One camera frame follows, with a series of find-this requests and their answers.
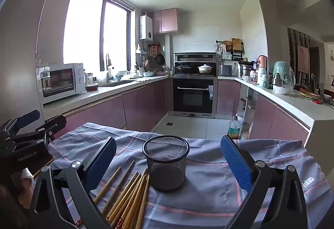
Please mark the kitchen window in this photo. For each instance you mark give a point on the kitchen window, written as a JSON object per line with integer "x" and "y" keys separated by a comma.
{"x": 83, "y": 30}

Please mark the black mesh utensil holder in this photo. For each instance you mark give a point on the black mesh utensil holder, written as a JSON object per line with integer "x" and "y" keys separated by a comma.
{"x": 167, "y": 163}

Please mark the white wall water heater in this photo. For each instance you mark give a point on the white wall water heater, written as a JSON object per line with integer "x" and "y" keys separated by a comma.
{"x": 146, "y": 28}

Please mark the blue-grey checked cloth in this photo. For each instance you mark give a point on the blue-grey checked cloth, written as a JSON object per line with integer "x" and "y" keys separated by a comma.
{"x": 206, "y": 205}

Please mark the silver countertop appliance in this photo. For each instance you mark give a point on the silver countertop appliance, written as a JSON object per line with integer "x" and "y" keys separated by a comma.
{"x": 226, "y": 70}

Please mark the steel pot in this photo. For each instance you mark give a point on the steel pot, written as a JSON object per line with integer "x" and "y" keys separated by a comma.
{"x": 246, "y": 71}

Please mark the person's left hand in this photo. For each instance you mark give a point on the person's left hand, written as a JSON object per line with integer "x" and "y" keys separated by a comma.
{"x": 27, "y": 176}

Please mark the black cooking pot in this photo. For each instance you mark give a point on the black cooking pot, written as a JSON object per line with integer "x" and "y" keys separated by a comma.
{"x": 183, "y": 69}

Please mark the red dish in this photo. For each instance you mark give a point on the red dish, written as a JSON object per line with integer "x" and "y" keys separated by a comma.
{"x": 91, "y": 87}

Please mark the pink lower cabinets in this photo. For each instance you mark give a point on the pink lower cabinets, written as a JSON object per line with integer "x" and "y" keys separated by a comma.
{"x": 274, "y": 119}
{"x": 109, "y": 111}

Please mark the pink upper cabinet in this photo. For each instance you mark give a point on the pink upper cabinet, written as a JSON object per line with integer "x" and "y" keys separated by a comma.
{"x": 167, "y": 20}

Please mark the white casserole pot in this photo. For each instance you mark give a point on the white casserole pot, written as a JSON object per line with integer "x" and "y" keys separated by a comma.
{"x": 205, "y": 69}

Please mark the pale green jar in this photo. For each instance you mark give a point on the pale green jar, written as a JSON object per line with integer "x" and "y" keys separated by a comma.
{"x": 264, "y": 80}

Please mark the glass bowl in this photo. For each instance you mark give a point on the glass bowl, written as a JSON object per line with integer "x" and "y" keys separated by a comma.
{"x": 281, "y": 90}

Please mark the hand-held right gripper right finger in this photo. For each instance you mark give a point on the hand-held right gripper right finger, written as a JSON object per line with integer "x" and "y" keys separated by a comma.
{"x": 236, "y": 163}

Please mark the oil bottle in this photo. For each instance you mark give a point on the oil bottle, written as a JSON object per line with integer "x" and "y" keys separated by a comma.
{"x": 234, "y": 129}

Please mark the black built-in oven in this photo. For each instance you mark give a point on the black built-in oven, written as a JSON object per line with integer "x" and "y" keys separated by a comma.
{"x": 193, "y": 96}

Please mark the steel range hood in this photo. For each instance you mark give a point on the steel range hood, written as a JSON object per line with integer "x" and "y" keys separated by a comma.
{"x": 195, "y": 56}

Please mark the bundle of wooden chopsticks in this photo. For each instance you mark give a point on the bundle of wooden chopsticks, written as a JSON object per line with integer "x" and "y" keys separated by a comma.
{"x": 130, "y": 197}

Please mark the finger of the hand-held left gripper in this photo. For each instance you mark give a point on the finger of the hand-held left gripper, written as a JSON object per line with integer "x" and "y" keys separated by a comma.
{"x": 56, "y": 123}
{"x": 28, "y": 118}

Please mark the kitchen faucet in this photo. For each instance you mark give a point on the kitchen faucet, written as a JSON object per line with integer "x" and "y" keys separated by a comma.
{"x": 109, "y": 72}

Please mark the hanging frying pan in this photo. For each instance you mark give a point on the hanging frying pan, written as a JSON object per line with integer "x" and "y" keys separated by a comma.
{"x": 160, "y": 60}

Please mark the pink kettle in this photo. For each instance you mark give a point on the pink kettle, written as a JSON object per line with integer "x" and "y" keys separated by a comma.
{"x": 262, "y": 62}

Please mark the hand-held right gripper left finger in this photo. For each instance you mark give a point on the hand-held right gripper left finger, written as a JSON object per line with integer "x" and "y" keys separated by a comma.
{"x": 101, "y": 163}

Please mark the black wall rack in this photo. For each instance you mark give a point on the black wall rack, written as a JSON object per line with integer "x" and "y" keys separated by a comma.
{"x": 234, "y": 51}

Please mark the white microwave oven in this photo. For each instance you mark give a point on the white microwave oven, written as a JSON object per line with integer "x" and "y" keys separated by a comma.
{"x": 60, "y": 82}

